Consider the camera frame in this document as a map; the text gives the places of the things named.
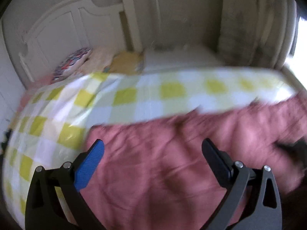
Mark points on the yellow pillow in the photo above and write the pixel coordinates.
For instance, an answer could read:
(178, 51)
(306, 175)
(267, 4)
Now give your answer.
(126, 62)

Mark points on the white pillow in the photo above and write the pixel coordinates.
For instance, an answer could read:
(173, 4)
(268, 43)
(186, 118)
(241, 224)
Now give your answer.
(182, 58)

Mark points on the cream pillow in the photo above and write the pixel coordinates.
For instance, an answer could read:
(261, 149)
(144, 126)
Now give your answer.
(98, 58)

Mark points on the colourful patterned pillow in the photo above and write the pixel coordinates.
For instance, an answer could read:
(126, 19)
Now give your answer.
(72, 63)

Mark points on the yellow checked bed sheet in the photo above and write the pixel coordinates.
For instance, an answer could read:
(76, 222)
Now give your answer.
(148, 100)

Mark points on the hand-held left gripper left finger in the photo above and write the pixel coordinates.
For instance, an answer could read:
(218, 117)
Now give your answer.
(90, 164)

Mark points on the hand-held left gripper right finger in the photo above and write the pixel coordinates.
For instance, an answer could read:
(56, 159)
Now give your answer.
(215, 159)

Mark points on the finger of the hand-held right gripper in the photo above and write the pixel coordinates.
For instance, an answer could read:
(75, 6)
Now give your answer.
(295, 149)

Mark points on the small black object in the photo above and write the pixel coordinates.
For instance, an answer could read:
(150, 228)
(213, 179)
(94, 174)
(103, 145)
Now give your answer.
(6, 136)

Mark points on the pink quilted jacket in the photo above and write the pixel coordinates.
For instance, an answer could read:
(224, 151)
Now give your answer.
(156, 160)

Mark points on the beige printed curtain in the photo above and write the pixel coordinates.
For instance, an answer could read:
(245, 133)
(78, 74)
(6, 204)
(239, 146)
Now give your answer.
(254, 24)

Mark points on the white wooden headboard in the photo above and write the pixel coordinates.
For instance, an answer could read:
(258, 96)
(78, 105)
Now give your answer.
(60, 28)

